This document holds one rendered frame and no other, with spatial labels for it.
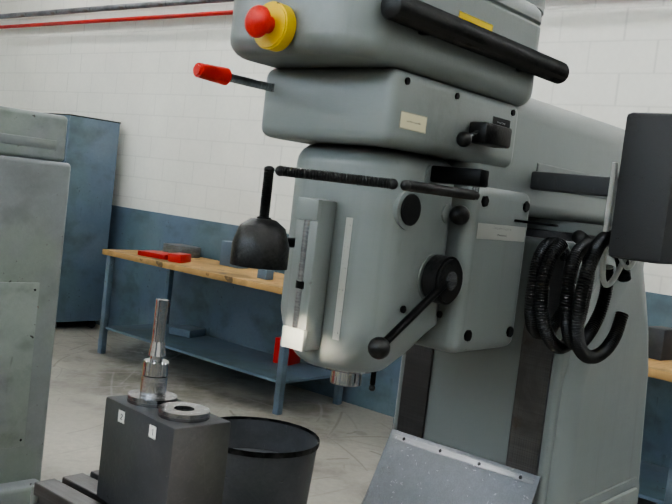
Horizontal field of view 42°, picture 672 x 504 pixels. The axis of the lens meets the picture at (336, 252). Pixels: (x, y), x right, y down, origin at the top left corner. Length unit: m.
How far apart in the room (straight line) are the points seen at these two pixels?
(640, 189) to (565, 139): 0.30
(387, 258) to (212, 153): 6.71
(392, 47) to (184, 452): 0.77
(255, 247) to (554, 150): 0.66
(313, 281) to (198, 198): 6.78
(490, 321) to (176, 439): 0.55
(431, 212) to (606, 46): 4.63
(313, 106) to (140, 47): 7.68
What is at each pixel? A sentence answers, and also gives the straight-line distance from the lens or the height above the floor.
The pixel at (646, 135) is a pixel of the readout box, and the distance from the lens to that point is 1.32.
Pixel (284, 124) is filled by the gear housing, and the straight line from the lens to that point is 1.25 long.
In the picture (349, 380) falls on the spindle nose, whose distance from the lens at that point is 1.31.
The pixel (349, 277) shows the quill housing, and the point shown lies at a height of 1.45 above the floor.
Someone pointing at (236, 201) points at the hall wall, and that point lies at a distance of 7.60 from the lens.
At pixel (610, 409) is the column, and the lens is 1.73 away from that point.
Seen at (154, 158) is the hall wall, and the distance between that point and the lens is 8.49.
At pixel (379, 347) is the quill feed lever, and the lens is 1.15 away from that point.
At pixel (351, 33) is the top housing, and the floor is 1.75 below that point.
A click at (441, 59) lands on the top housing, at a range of 1.21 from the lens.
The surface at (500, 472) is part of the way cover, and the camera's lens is 1.62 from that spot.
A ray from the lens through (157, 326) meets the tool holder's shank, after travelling 1.61.
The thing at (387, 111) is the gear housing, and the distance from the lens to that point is 1.14.
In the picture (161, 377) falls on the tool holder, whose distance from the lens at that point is 1.62.
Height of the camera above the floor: 1.56
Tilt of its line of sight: 4 degrees down
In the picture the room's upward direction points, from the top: 7 degrees clockwise
